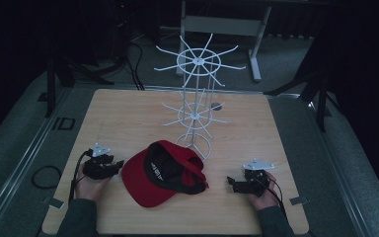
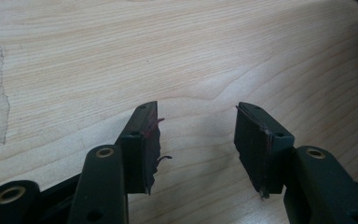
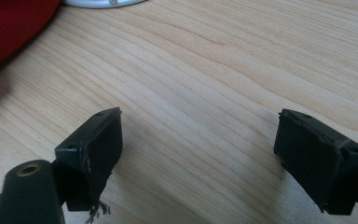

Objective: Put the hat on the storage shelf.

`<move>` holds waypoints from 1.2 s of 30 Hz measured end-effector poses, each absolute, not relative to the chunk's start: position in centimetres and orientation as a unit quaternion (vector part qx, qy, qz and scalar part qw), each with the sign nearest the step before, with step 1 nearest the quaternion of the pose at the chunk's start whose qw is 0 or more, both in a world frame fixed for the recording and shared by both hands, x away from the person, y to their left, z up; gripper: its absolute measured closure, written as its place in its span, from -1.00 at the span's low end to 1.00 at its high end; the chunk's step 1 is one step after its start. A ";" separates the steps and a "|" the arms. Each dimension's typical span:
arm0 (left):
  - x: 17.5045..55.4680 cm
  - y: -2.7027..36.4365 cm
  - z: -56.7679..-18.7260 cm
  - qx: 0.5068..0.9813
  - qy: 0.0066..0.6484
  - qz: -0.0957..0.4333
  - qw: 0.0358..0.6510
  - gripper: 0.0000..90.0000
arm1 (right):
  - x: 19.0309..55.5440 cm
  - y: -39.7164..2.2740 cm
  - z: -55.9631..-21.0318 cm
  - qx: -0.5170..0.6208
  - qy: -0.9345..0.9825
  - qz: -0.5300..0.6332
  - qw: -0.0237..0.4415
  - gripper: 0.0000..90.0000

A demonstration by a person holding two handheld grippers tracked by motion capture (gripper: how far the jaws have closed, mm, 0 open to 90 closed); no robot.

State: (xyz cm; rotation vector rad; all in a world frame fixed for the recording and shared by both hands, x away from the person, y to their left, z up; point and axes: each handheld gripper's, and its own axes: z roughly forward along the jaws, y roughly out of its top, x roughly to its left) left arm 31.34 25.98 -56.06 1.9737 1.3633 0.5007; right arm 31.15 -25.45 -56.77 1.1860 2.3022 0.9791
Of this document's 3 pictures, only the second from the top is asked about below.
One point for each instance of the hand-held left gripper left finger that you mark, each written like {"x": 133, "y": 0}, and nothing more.
{"x": 135, "y": 161}

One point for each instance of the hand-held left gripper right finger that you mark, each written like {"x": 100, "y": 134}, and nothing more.
{"x": 258, "y": 155}

